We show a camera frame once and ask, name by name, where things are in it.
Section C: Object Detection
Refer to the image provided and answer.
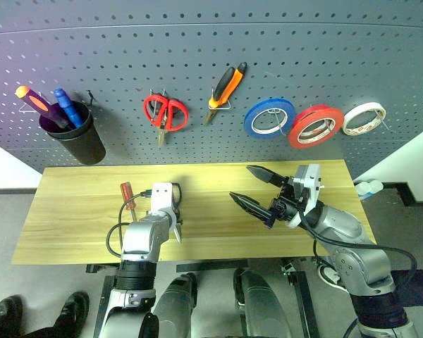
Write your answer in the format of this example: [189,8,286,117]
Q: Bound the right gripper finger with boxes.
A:
[228,191,274,230]
[245,165,285,187]

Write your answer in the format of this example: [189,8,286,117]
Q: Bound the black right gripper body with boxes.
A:
[269,175,302,228]

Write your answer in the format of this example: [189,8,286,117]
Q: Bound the wide red tape roll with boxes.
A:
[288,104,345,150]

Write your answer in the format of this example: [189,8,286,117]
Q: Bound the black handled scissors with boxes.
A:
[168,182,183,244]

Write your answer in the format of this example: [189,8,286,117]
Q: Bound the orange and black pliers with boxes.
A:
[204,61,248,125]

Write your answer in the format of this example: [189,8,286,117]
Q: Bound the grey metal pegboard wall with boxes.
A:
[0,0,423,181]

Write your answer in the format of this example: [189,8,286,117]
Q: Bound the blue tape roll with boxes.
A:
[243,97,297,139]

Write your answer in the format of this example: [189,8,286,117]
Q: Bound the dark rounded shell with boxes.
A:
[232,268,293,338]
[151,273,198,338]

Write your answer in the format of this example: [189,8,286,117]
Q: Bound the white tape roll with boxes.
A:
[341,101,387,137]

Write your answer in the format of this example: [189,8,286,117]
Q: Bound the black plastic cup holder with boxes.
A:
[38,100,106,165]

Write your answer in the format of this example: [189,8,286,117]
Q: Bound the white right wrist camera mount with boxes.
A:
[285,163,326,228]

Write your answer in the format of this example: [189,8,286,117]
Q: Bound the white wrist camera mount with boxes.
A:
[149,182,174,216]
[285,163,326,228]

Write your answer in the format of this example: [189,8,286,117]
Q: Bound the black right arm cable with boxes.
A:
[298,211,419,286]

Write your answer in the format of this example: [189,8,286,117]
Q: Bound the black metal table frame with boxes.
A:
[85,258,320,338]

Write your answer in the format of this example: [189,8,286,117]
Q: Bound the silver wire pliers holder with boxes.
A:
[208,87,233,111]

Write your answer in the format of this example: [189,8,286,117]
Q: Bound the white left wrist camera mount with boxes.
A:
[149,182,174,216]

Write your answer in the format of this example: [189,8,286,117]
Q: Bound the red handled scissors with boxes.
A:
[142,94,190,147]

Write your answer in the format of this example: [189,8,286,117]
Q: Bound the red handled screwdriver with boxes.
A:
[118,181,139,223]

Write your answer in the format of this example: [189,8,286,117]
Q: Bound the silver wire scissors hook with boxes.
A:
[149,88,166,106]

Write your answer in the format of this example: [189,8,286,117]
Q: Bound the blue handled screwdriver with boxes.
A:
[52,87,84,128]

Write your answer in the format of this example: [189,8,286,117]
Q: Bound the orange and black handled screwdriver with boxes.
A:
[15,85,70,130]

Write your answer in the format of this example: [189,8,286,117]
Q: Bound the silver wire screwdriver holder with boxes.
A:
[20,92,45,113]

